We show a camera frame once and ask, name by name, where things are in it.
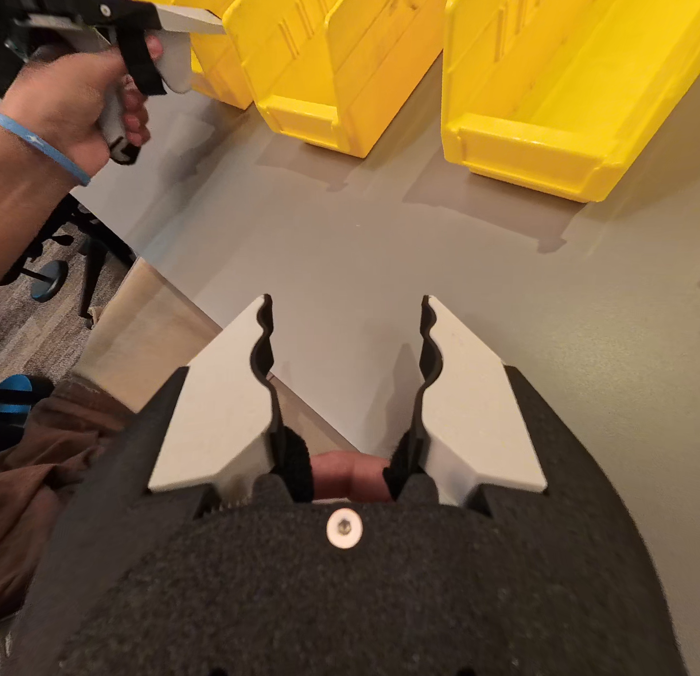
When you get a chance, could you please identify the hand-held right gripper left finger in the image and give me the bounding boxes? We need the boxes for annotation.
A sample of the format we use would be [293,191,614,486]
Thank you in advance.
[148,294,315,506]

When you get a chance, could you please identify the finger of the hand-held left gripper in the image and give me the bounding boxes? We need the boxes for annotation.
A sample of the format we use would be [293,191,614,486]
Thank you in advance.
[155,5,226,94]

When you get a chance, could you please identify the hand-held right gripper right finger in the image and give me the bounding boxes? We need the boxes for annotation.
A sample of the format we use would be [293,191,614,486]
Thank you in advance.
[382,294,549,508]

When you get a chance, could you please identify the yellow plastic bin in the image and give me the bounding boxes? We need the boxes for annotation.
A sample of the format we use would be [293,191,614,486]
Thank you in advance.
[223,0,466,158]
[442,0,700,203]
[131,0,255,110]

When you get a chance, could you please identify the person's left forearm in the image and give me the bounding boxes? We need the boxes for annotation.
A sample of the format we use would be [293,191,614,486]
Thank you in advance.
[0,126,83,283]

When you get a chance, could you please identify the grey desk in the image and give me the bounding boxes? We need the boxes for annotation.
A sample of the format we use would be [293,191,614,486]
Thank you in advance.
[71,0,700,676]

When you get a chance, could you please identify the person's left hand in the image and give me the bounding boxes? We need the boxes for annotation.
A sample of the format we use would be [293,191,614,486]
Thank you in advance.
[0,46,153,184]

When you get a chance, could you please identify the person's right hand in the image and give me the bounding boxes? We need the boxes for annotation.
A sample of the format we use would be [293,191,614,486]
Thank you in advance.
[311,451,393,503]

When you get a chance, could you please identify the person's beige trousers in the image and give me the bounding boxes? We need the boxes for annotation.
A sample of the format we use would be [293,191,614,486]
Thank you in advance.
[71,257,359,460]

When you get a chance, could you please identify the blue wristband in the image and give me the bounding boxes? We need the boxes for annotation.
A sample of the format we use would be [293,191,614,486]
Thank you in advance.
[0,112,93,187]

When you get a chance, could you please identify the person's brown sweater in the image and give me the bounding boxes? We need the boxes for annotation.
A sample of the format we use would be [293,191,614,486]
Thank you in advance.
[0,378,137,617]

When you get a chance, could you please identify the bright blue object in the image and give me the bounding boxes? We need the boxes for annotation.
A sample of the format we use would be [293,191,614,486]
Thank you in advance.
[0,374,55,449]

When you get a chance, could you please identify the black office chair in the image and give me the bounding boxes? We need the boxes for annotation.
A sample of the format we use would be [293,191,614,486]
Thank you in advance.
[0,194,137,318]

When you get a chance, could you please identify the round blue floor base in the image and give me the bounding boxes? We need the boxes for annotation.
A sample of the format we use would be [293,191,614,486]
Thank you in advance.
[30,260,69,303]

